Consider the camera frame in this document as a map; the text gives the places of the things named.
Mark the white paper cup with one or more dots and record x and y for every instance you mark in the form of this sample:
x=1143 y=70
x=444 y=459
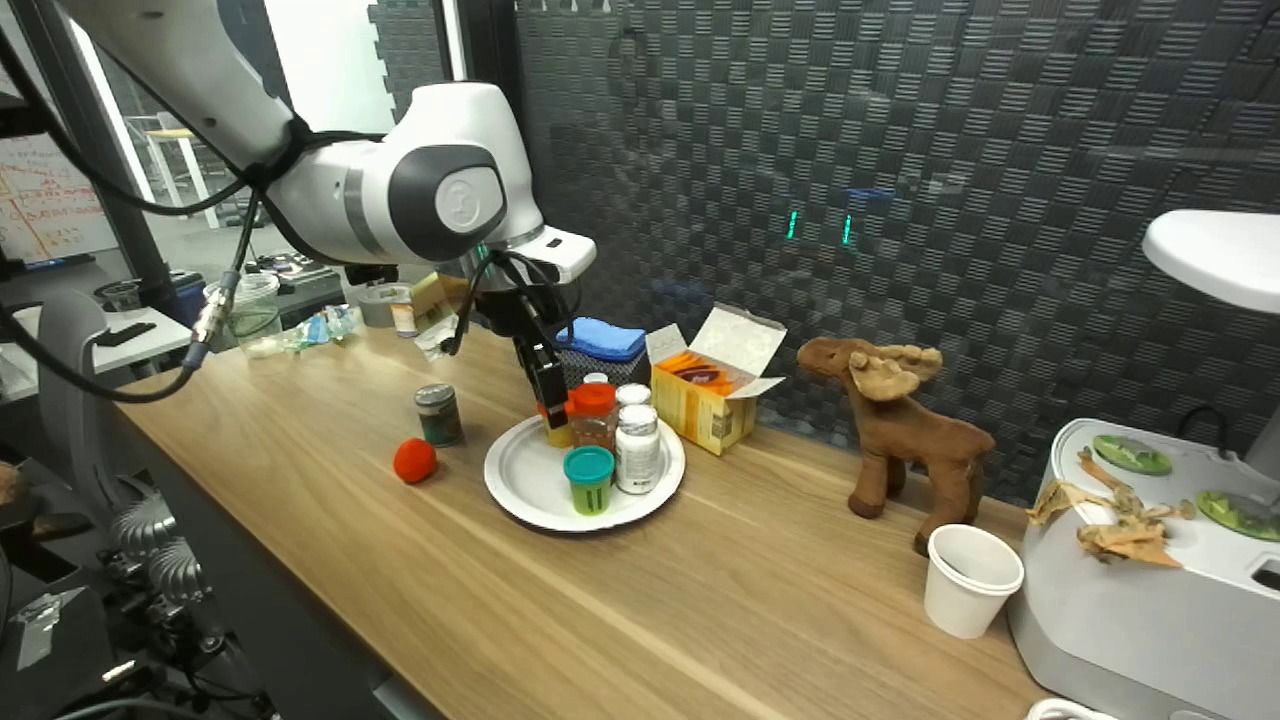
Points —
x=968 y=581

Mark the plain white pill bottle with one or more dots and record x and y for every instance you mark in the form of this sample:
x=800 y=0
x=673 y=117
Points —
x=636 y=448

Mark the white bottle blue label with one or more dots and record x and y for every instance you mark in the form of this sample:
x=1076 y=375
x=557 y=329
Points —
x=632 y=393

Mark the yellow open cardboard box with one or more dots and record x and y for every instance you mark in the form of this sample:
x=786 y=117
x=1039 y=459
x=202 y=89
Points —
x=714 y=393

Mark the dried brown plant leaves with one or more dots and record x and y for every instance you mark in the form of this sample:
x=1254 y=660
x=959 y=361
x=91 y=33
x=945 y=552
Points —
x=1112 y=527

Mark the red ball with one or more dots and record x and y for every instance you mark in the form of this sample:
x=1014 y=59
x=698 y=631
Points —
x=413 y=460

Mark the gray foam block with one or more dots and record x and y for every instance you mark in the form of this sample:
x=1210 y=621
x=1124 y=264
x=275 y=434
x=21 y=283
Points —
x=607 y=375

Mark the blue sponge cloth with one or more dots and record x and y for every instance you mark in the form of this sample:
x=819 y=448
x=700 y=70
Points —
x=601 y=340

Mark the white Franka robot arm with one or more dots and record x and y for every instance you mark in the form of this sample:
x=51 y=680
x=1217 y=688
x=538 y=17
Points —
x=400 y=194

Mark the spice jar orange lid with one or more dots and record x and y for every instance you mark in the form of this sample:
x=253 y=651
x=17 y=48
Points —
x=594 y=423

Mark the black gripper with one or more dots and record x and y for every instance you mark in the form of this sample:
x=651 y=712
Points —
x=512 y=307

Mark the teal lid dough tub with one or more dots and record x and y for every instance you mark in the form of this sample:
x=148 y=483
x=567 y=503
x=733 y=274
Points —
x=589 y=483

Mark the black slanted pole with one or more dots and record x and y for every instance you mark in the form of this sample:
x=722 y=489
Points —
x=82 y=144

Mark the clear plastic container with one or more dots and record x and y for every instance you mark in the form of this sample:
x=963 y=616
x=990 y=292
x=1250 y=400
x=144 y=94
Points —
x=244 y=308

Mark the black camera rig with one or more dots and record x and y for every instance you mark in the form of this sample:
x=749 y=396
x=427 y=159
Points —
x=134 y=573

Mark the white round plate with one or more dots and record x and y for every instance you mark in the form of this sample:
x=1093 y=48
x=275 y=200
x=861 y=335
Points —
x=526 y=483

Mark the brown moose plush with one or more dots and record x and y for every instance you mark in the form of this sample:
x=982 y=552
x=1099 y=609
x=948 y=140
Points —
x=920 y=434

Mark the white side table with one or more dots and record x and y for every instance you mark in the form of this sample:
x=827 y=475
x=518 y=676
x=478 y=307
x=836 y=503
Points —
x=134 y=340

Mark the white countertop garden appliance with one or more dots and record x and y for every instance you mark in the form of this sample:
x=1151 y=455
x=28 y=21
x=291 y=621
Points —
x=1162 y=612

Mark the white bowl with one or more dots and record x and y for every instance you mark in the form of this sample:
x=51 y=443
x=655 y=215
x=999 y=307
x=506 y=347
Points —
x=1066 y=708

